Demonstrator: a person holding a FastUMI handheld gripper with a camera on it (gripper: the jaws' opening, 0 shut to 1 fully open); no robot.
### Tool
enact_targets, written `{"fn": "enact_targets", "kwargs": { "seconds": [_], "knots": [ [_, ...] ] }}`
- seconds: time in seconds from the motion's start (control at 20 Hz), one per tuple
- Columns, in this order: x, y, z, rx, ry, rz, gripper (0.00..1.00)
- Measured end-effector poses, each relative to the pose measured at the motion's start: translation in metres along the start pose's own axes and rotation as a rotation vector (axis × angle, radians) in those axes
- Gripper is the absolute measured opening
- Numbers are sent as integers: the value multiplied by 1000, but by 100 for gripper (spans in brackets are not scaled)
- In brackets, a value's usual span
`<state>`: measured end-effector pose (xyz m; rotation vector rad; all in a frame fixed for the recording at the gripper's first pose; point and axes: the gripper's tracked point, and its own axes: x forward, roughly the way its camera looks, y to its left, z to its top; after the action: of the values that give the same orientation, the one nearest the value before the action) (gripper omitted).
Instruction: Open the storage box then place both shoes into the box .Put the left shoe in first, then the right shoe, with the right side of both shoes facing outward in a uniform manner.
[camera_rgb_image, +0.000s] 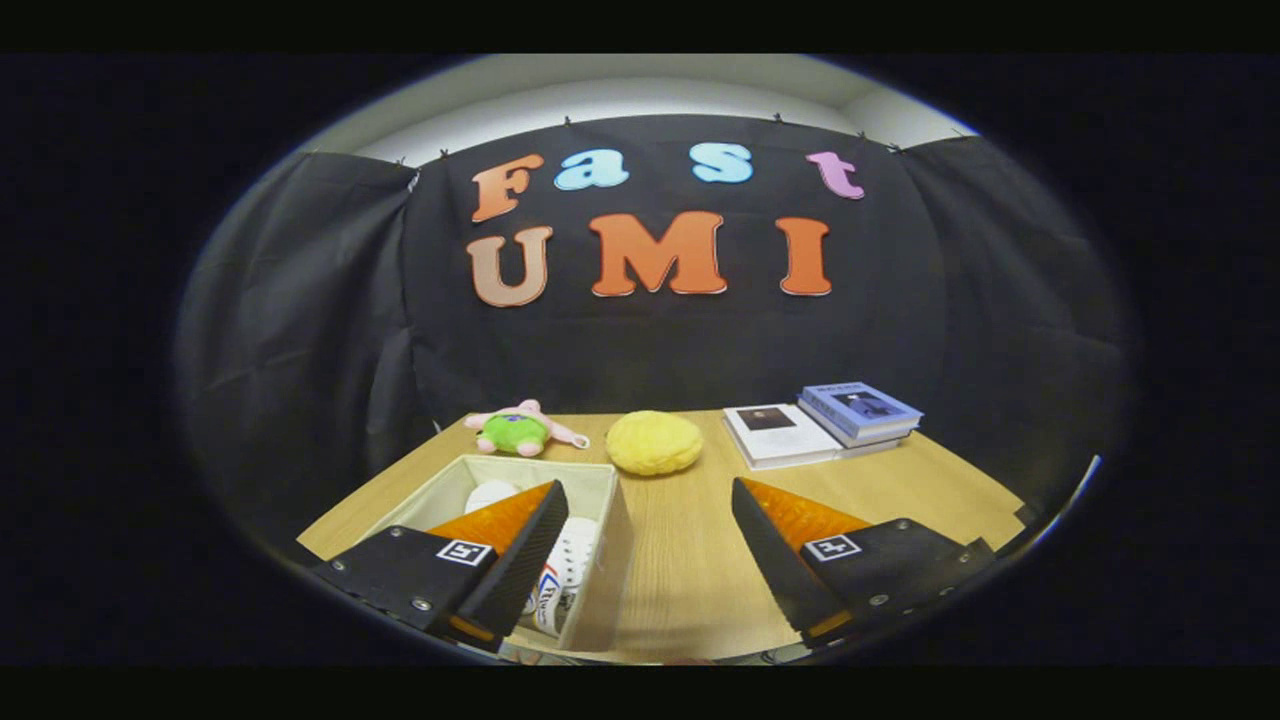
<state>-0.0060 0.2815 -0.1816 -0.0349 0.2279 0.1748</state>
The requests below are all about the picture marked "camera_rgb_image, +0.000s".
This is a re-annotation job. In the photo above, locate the grey paperback book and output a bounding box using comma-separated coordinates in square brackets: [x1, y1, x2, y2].
[799, 405, 920, 449]

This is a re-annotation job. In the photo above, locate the blue cover book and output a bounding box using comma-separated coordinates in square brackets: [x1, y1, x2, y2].
[797, 381, 925, 439]

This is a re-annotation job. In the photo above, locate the white shoe with stripes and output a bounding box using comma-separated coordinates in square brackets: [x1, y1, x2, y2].
[463, 480, 524, 515]
[524, 516, 602, 639]

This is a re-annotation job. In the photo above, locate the black backdrop cloth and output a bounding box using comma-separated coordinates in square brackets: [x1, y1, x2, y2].
[175, 113, 1137, 563]

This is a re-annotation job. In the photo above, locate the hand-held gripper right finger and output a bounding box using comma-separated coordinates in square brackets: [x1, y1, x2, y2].
[730, 476, 997, 650]

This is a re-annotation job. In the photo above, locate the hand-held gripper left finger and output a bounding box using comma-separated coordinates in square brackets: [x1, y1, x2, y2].
[314, 480, 571, 656]

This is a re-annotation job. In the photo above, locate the pink and green plush toy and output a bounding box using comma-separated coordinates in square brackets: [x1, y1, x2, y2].
[464, 400, 592, 459]

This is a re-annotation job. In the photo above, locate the white book with dark photo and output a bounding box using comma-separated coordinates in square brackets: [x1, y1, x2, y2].
[722, 403, 842, 472]

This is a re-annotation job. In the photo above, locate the yellow round plush ball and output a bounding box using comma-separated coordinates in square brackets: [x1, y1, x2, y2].
[604, 410, 705, 478]

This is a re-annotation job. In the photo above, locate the beige fabric storage box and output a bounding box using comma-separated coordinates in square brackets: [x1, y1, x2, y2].
[355, 455, 634, 657]

